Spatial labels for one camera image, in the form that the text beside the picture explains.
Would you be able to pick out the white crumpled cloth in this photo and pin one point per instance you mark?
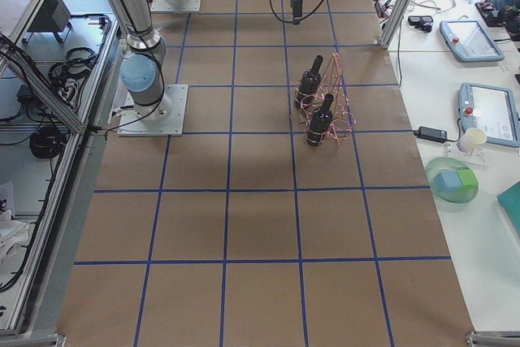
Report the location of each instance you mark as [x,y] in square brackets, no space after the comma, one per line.
[14,233]

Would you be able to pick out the green foam cube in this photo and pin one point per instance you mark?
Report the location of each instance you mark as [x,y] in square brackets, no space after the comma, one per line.
[467,179]

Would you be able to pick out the white paper cup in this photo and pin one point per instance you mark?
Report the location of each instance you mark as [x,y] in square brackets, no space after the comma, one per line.
[471,139]

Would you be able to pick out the copper wire wine rack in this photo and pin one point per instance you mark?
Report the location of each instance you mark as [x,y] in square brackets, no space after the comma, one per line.
[321,102]

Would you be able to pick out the dark wine bottle in rack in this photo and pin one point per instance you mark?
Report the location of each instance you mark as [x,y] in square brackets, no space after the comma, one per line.
[320,121]

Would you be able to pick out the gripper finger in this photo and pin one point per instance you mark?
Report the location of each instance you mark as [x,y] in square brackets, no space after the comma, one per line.
[297,10]

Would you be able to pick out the black power adapter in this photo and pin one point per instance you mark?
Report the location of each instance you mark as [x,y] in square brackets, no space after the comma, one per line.
[431,134]

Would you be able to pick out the teach pendant far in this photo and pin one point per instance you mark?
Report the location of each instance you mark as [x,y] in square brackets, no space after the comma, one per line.
[469,41]

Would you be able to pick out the teach pendant near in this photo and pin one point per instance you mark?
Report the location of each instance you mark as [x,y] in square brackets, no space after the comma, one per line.
[491,109]

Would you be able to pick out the blue foam cube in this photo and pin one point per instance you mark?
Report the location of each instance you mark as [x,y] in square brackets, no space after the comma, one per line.
[446,182]

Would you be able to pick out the teal book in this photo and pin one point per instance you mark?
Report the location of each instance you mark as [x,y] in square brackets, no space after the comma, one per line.
[509,200]

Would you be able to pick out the aluminium frame post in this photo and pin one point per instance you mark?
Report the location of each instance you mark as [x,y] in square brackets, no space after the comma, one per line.
[402,1]

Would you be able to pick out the teach pendant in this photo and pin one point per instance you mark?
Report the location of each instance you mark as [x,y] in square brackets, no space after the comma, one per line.
[491,109]
[469,41]

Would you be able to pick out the grey box under table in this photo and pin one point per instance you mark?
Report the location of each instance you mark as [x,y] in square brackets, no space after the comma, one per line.
[52,17]

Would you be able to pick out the green plastic bowl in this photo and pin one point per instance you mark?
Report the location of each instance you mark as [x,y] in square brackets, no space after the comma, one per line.
[451,164]

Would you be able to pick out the black small device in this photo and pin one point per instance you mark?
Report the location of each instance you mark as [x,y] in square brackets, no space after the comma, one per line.
[423,23]

